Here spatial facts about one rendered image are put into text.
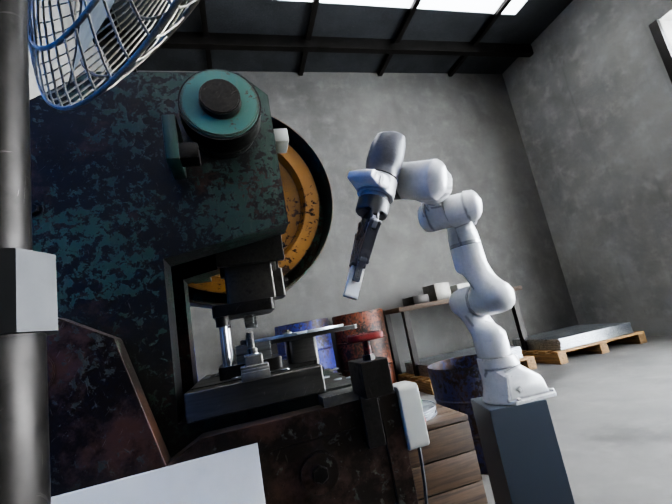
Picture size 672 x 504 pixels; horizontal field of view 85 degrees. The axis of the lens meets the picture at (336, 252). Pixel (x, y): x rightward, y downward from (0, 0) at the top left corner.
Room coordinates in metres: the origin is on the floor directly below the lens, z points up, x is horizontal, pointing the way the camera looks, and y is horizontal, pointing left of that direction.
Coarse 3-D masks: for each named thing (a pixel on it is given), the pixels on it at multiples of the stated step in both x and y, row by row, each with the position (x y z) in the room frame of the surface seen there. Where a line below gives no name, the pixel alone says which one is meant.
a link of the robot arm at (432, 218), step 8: (440, 200) 1.12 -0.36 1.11; (424, 208) 1.24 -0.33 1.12; (432, 208) 1.20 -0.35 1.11; (440, 208) 1.19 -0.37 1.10; (424, 216) 1.23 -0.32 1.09; (432, 216) 1.22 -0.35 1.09; (440, 216) 1.20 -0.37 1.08; (424, 224) 1.25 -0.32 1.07; (432, 224) 1.24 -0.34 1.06; (440, 224) 1.23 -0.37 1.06; (448, 224) 1.22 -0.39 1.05
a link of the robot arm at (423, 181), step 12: (408, 168) 0.85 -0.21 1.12; (420, 168) 0.83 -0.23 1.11; (432, 168) 0.82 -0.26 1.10; (444, 168) 0.83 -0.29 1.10; (408, 180) 0.85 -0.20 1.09; (420, 180) 0.83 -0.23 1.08; (432, 180) 0.82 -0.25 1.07; (444, 180) 0.84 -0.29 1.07; (408, 192) 0.87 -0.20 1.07; (420, 192) 0.85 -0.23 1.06; (432, 192) 0.84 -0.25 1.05; (444, 192) 0.86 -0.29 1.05
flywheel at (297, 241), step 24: (288, 144) 1.45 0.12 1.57; (288, 168) 1.46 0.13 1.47; (288, 192) 1.47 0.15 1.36; (312, 192) 1.46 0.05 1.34; (288, 216) 1.47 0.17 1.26; (312, 216) 1.46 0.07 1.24; (288, 240) 1.46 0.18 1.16; (312, 240) 1.45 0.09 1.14; (288, 264) 1.42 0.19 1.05; (192, 288) 1.35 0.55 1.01; (216, 288) 1.35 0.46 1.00
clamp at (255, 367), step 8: (248, 336) 0.89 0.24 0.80; (248, 344) 0.89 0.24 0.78; (248, 352) 0.89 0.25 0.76; (256, 352) 0.89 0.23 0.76; (248, 360) 0.82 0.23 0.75; (256, 360) 0.83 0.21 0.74; (240, 368) 0.81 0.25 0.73; (248, 368) 0.81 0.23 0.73; (256, 368) 0.82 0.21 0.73; (264, 368) 0.82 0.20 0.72; (248, 376) 0.81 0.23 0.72; (256, 376) 0.81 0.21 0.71; (264, 376) 0.82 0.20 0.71
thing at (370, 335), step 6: (378, 330) 0.79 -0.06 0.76; (348, 336) 0.80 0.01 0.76; (354, 336) 0.77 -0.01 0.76; (360, 336) 0.77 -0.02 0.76; (366, 336) 0.77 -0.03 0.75; (372, 336) 0.77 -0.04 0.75; (378, 336) 0.78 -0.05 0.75; (348, 342) 0.80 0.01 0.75; (354, 342) 0.77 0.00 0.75; (366, 342) 0.79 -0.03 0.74; (366, 348) 0.79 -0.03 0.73; (366, 354) 0.79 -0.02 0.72
